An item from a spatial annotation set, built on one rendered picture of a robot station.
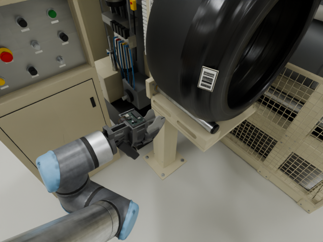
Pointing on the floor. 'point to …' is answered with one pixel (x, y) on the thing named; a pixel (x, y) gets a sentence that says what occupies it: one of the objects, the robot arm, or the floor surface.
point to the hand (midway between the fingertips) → (161, 121)
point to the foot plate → (180, 160)
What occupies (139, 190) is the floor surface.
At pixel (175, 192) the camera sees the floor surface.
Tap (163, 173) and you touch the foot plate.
